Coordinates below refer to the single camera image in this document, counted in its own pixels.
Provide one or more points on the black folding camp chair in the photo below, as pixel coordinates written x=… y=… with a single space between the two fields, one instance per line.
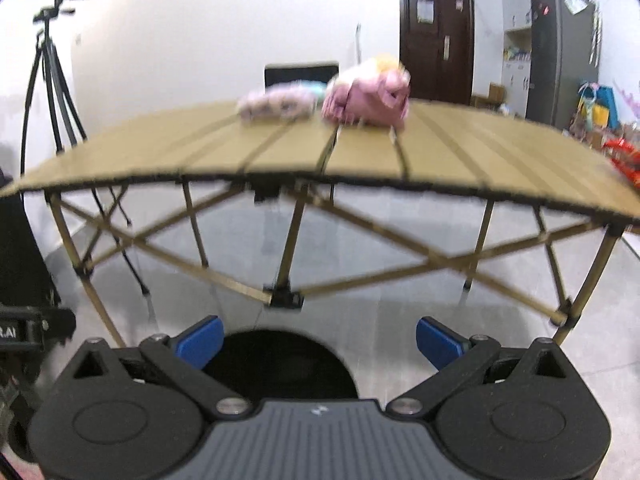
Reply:
x=321 y=72

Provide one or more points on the grey refrigerator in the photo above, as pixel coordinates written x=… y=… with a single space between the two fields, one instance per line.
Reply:
x=565 y=55

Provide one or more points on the black camera tripod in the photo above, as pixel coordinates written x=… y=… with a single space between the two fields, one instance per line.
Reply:
x=64 y=118

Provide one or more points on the white cabinet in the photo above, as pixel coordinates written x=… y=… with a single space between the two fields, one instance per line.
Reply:
x=517 y=52

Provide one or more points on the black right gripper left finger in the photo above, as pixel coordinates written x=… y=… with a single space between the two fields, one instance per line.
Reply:
x=179 y=361

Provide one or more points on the blue gift bag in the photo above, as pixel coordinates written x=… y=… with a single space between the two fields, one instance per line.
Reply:
x=597 y=105

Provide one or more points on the tan folding table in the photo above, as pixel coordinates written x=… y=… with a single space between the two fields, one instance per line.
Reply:
x=447 y=149

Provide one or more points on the pink satin bonnet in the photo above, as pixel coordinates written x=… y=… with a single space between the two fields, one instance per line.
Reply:
x=379 y=99

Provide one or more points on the red snack bag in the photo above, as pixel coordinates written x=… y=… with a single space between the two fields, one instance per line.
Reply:
x=625 y=157

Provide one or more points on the yellow white plush toy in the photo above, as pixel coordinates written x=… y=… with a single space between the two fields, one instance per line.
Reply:
x=387 y=69

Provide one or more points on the lilac fluffy cloth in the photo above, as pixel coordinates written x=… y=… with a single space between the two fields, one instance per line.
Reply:
x=284 y=101

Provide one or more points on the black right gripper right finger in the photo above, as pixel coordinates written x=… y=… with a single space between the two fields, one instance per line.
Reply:
x=460 y=362

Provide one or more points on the white mop handle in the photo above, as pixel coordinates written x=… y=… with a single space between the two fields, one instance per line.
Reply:
x=357 y=43

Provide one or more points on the cardboard boxes by door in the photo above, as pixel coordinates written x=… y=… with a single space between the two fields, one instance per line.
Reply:
x=495 y=100

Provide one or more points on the black round trash bin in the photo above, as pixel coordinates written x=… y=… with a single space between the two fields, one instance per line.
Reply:
x=279 y=364

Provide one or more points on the black wheeled case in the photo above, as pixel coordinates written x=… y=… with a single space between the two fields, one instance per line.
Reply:
x=25 y=280

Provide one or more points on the dark brown entrance door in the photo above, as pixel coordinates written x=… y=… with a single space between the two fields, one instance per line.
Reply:
x=437 y=48

